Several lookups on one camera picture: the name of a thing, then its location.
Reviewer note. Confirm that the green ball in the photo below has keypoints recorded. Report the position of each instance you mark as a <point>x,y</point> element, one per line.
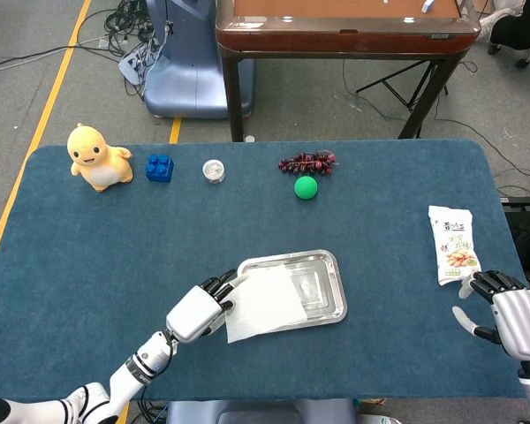
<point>306,187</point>

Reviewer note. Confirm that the brown mahjong table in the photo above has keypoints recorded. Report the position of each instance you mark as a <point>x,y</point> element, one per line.
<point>335,40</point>

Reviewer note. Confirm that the black tripod stand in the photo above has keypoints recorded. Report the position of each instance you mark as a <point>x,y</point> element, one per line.
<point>395,90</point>

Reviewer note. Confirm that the blue building block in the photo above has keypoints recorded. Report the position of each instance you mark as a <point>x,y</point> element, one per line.
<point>160,168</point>

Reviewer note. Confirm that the black flat bar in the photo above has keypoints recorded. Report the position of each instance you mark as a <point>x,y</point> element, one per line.
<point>521,201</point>

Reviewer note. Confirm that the yellow plush dinosaur toy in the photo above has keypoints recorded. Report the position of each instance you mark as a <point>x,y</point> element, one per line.
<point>99,165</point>

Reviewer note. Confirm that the black office chair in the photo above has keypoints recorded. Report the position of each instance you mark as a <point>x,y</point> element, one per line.
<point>519,31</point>

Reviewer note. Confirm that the silver metal tray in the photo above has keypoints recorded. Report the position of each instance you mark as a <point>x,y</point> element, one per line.
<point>322,274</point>

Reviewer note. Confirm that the dark red grape bunch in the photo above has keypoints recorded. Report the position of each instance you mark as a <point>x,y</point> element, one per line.
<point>307,162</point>

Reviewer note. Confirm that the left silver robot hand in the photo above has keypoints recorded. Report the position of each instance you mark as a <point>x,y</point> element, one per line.
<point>194,315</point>

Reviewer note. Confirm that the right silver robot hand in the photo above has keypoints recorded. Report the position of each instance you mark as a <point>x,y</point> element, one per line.
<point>523,322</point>

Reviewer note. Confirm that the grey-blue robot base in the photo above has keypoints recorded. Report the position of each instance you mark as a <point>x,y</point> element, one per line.
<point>256,413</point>

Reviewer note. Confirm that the white power strip with plugs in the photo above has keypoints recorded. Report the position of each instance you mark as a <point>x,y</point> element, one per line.
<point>137,62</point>

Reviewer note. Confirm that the white paper napkin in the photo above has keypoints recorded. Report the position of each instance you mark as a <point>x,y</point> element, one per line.
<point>265,305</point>

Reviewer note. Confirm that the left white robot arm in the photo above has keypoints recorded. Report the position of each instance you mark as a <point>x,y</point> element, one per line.
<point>146,358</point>

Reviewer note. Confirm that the blue felt table cover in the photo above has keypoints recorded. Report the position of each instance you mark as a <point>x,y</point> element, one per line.
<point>115,243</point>

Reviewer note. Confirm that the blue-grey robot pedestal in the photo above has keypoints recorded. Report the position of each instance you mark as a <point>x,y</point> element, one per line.
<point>190,66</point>

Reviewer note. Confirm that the white snack packet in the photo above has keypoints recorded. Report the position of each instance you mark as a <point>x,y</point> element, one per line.
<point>455,238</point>

